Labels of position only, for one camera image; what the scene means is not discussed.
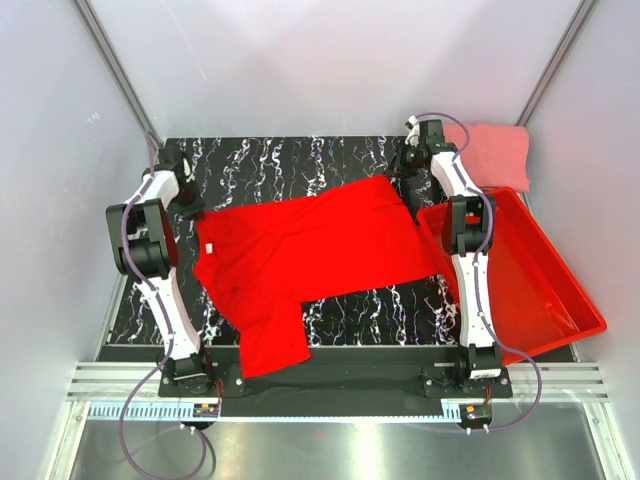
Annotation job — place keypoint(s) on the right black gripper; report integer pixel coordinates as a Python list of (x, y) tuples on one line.
[(406, 187)]

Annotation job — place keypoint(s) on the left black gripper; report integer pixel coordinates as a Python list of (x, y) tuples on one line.
[(189, 201)]

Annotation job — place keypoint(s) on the red t shirt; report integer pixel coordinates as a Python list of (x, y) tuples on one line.
[(259, 264)]

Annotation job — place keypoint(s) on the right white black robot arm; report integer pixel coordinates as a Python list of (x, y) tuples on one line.
[(467, 236)]

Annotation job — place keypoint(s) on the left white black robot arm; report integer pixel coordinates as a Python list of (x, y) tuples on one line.
[(144, 249)]

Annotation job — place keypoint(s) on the black marble pattern mat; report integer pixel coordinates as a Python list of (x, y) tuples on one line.
[(233, 172)]

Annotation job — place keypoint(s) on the red plastic bin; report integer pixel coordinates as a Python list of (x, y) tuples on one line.
[(537, 305)]

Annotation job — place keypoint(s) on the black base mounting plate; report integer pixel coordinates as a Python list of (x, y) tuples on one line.
[(438, 372)]

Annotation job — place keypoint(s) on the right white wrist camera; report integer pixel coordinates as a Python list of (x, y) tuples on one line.
[(413, 126)]

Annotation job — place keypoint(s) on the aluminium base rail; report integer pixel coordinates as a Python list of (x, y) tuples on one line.
[(557, 382)]

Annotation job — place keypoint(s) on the grey slotted cable duct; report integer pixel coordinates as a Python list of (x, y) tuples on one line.
[(430, 412)]

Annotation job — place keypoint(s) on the left aluminium frame post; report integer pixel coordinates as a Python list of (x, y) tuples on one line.
[(107, 53)]

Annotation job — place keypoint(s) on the aluminium frame post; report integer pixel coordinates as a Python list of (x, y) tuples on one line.
[(560, 54), (107, 53)]

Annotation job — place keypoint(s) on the right aluminium frame post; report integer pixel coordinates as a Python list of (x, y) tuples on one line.
[(560, 54)]

